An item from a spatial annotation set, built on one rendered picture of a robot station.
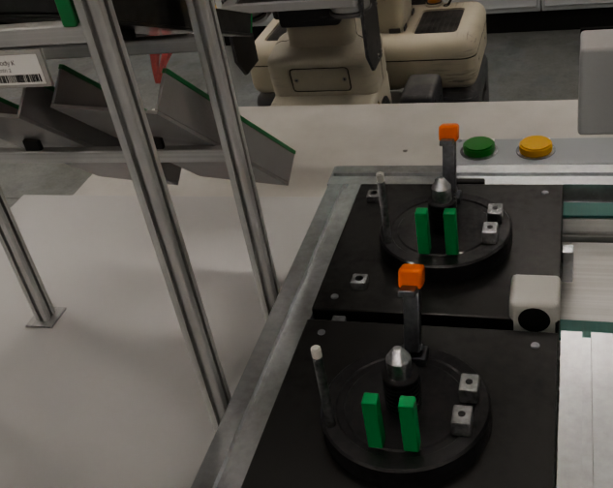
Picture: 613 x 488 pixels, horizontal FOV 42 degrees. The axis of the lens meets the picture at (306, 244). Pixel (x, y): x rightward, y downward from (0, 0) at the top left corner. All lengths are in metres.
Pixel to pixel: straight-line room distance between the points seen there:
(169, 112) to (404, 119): 0.68
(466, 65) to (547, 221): 0.97
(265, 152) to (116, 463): 0.38
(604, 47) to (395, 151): 0.71
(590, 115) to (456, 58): 1.20
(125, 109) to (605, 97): 0.36
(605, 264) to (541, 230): 0.09
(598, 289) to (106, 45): 0.56
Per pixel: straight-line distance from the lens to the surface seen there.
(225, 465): 0.72
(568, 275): 0.89
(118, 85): 0.62
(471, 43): 1.84
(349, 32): 1.61
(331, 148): 1.33
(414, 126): 1.36
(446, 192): 0.84
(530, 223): 0.91
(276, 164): 0.96
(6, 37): 0.66
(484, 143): 1.06
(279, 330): 0.82
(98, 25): 0.61
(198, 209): 1.24
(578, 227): 0.97
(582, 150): 1.06
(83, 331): 1.07
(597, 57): 0.63
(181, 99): 0.79
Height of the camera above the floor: 1.48
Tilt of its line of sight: 34 degrees down
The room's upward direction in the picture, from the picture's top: 11 degrees counter-clockwise
